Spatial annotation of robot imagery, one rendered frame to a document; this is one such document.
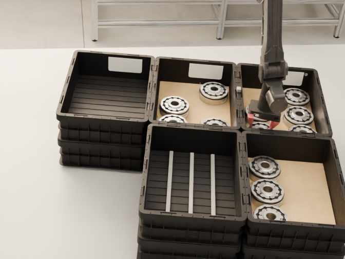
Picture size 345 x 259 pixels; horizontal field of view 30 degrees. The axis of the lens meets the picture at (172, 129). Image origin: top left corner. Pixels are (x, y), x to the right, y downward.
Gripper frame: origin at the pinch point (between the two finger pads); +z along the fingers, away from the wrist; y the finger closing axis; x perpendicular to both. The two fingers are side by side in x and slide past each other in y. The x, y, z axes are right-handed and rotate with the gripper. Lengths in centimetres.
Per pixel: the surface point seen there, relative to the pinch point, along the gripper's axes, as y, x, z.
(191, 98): -24.5, 18.0, 5.4
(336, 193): 23.4, -28.1, -2.2
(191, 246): -17, -50, 7
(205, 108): -19.0, 12.9, 5.1
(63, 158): -64, -13, 17
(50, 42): -121, 174, 93
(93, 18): -95, 181, 74
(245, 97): -5.0, 23.1, 4.4
